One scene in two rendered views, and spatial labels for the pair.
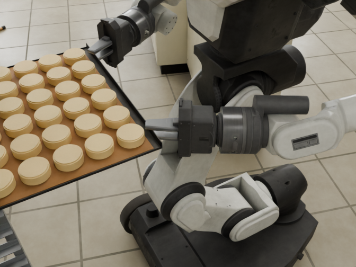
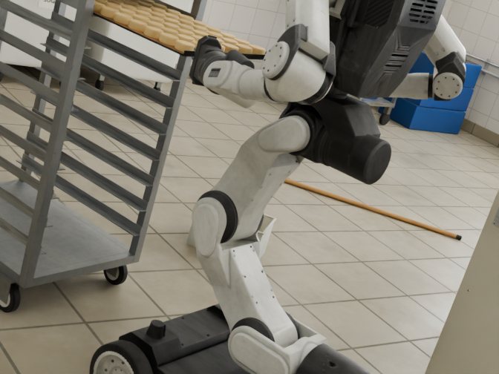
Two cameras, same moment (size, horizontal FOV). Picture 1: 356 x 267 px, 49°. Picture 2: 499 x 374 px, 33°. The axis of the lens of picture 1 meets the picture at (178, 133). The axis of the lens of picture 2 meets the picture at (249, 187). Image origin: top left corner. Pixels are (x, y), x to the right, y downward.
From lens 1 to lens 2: 1.94 m
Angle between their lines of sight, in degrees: 58
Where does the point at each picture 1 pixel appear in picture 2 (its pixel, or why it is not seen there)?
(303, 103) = (243, 60)
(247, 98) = (288, 121)
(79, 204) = not seen: hidden behind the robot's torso
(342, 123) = (237, 73)
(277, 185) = (321, 354)
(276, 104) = (235, 55)
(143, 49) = not seen: outside the picture
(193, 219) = (203, 231)
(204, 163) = (247, 185)
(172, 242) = (207, 326)
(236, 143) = (200, 64)
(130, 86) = not seen: hidden behind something
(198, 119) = (205, 45)
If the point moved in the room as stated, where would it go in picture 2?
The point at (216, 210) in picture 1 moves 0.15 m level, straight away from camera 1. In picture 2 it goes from (239, 280) to (291, 289)
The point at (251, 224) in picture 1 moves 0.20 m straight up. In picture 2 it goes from (251, 340) to (272, 271)
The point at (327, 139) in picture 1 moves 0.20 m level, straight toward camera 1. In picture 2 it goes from (221, 75) to (133, 48)
